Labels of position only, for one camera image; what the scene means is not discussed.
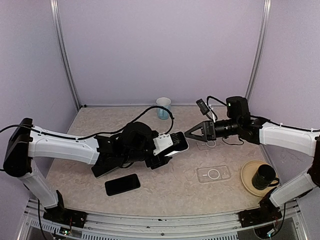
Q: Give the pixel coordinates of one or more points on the silver-edged black smartphone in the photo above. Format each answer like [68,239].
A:
[102,169]

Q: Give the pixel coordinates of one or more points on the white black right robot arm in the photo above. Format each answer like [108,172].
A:
[262,131]

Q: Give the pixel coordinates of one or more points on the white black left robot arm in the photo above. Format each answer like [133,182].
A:
[105,152]

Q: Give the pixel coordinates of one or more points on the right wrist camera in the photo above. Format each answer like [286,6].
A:
[202,106]

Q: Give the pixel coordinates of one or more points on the aluminium corner post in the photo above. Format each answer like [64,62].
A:
[63,52]
[259,48]

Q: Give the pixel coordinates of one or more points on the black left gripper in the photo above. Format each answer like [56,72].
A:
[157,162]

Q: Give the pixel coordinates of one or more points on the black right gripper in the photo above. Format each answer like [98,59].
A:
[206,135]

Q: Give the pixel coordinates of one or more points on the aluminium front rail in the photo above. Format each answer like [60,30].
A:
[108,226]

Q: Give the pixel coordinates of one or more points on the beige round plate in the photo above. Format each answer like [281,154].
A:
[248,171]

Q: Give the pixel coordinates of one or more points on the dark green mug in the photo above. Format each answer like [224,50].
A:
[264,177]

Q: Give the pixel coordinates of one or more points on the purple-edged black smartphone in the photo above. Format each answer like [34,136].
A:
[178,145]

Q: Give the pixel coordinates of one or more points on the black smartphone on table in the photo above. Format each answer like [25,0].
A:
[122,184]

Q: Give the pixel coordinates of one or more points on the light blue ceramic mug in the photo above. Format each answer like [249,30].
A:
[164,103]

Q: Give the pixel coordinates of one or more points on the left aluminium corner post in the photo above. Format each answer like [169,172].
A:
[63,52]

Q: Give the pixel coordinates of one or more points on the right aluminium corner post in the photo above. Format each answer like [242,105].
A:
[259,48]

